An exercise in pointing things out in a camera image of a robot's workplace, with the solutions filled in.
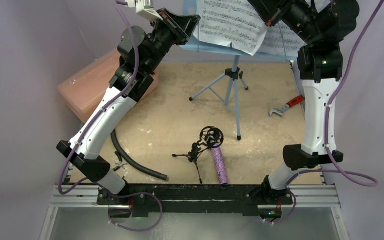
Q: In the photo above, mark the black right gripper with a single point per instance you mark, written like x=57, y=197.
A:
x=276, y=17

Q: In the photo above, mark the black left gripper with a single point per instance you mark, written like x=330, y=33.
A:
x=181, y=27

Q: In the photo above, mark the sheet music page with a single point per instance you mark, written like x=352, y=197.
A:
x=280, y=40
x=230, y=23

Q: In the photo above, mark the black microphone shock mount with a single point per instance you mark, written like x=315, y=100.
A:
x=210, y=138

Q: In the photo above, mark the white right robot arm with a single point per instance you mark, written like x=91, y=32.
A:
x=320, y=63

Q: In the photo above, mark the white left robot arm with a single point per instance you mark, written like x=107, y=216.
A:
x=126, y=89

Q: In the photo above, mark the translucent pink storage box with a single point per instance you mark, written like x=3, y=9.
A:
x=84, y=91

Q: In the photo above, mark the black foam tube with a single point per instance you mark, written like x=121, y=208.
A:
x=123, y=155

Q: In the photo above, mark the purple glitter microphone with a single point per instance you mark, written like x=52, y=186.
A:
x=220, y=166

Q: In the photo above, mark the black pliers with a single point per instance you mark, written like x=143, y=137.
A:
x=119, y=164

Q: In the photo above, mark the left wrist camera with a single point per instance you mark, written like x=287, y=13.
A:
x=143, y=8

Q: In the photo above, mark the red handled wrench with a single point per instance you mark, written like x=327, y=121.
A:
x=280, y=111

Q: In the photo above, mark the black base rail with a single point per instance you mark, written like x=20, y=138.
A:
x=247, y=200

